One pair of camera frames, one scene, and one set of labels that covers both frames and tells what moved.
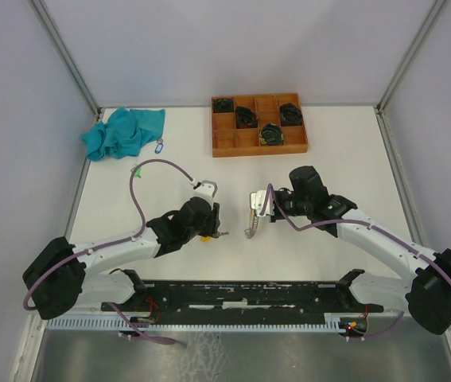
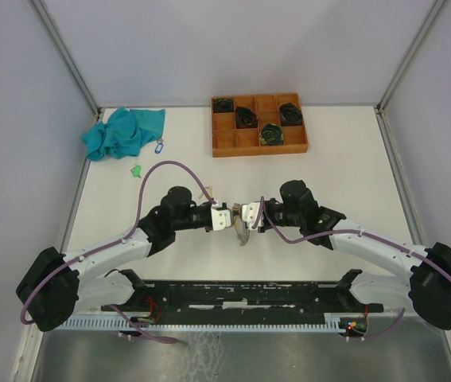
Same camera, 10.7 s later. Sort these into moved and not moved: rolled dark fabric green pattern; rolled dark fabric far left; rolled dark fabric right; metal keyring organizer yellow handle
Moved: metal keyring organizer yellow handle
Not moved: rolled dark fabric right; rolled dark fabric green pattern; rolled dark fabric far left
